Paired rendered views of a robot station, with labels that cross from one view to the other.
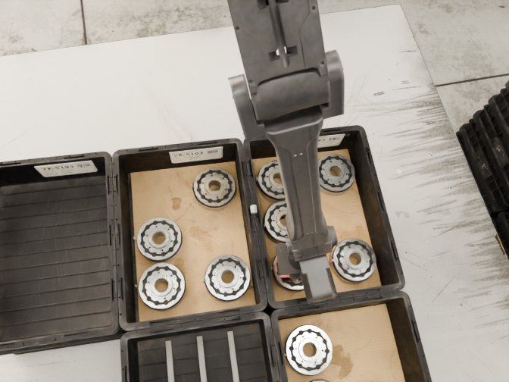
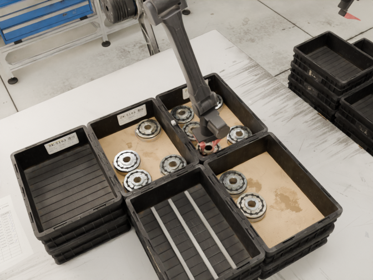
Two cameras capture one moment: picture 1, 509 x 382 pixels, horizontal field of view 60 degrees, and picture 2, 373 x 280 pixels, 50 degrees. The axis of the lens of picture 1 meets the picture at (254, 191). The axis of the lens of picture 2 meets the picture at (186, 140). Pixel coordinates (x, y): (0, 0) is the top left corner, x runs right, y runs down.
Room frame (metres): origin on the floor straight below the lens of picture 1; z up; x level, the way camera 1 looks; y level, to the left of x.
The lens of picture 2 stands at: (-0.74, 0.06, 2.06)
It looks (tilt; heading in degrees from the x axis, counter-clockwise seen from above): 50 degrees down; 354
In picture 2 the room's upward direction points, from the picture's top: 4 degrees counter-clockwise
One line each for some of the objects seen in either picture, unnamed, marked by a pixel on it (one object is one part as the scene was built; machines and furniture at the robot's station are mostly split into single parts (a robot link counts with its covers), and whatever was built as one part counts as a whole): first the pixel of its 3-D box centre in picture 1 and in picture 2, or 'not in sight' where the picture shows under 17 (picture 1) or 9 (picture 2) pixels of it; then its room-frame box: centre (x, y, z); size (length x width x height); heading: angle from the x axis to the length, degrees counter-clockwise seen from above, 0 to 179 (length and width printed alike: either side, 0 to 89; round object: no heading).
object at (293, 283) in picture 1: (295, 267); (208, 149); (0.21, -0.12, 0.86); 0.10 x 0.10 x 0.01
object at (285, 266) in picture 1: (303, 255); (207, 127); (0.22, -0.12, 0.98); 0.10 x 0.07 x 0.07; 105
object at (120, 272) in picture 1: (186, 227); (140, 143); (0.24, 0.13, 0.92); 0.40 x 0.30 x 0.02; 19
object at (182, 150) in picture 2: (188, 233); (142, 152); (0.24, 0.13, 0.87); 0.40 x 0.30 x 0.11; 19
